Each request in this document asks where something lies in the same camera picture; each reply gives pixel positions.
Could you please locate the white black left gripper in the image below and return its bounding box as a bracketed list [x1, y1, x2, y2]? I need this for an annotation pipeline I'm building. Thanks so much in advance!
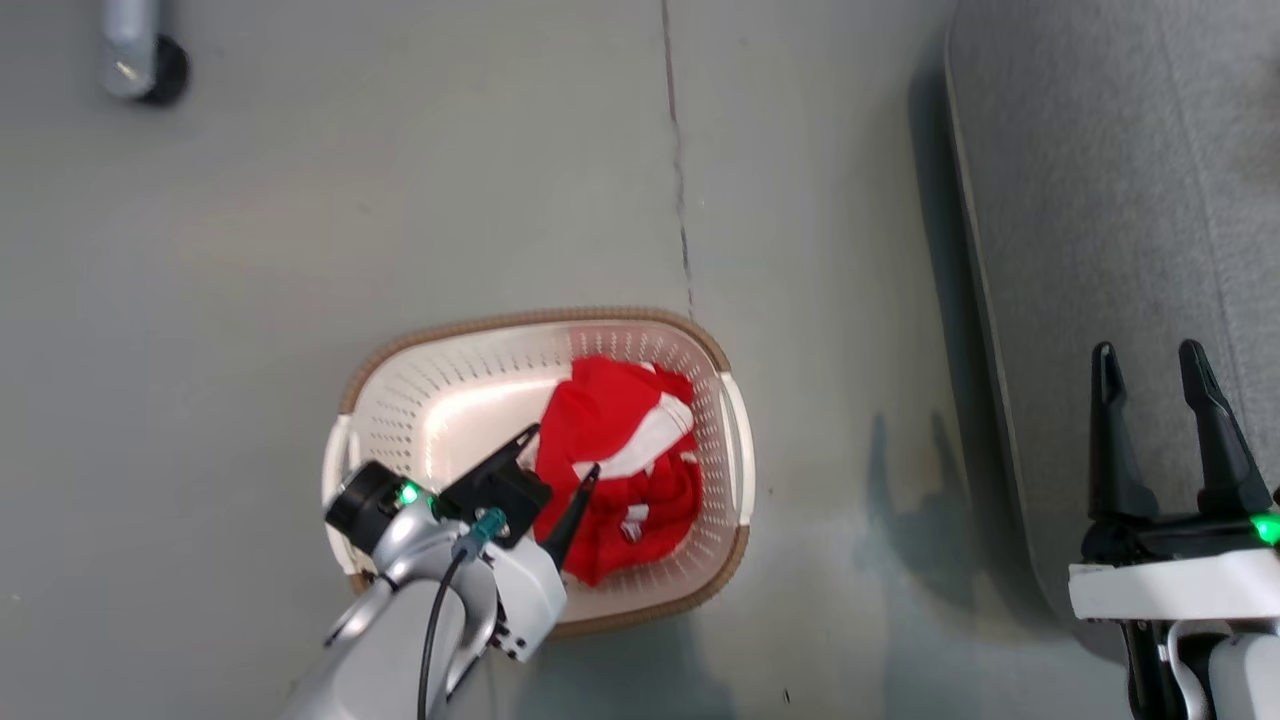
[478, 462, 603, 664]

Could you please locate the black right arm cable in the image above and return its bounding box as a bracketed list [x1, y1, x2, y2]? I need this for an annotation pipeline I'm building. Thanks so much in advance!
[1120, 618, 1183, 720]

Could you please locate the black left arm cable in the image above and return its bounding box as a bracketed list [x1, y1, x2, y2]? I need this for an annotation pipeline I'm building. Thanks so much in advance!
[415, 507, 509, 720]

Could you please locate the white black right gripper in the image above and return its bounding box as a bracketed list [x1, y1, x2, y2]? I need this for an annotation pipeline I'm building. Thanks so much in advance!
[1067, 339, 1280, 624]

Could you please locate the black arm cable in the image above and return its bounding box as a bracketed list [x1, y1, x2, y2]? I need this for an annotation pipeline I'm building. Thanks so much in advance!
[415, 507, 509, 720]
[1120, 618, 1183, 720]

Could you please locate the grey fabric sofa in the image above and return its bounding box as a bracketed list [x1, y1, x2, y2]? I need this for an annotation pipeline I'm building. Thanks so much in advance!
[943, 0, 1280, 641]

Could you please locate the grey partition leg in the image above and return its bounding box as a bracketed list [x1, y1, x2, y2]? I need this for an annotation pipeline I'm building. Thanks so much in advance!
[100, 0, 163, 99]

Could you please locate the white perforated laundry basket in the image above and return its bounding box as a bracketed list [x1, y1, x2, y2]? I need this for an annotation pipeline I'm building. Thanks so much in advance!
[320, 306, 757, 639]

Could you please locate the red and white garment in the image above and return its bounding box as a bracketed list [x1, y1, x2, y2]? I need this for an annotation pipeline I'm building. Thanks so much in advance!
[530, 355, 705, 588]

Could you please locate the black caster wheel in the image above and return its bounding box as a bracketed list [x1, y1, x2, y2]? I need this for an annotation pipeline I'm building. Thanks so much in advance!
[138, 35, 192, 107]

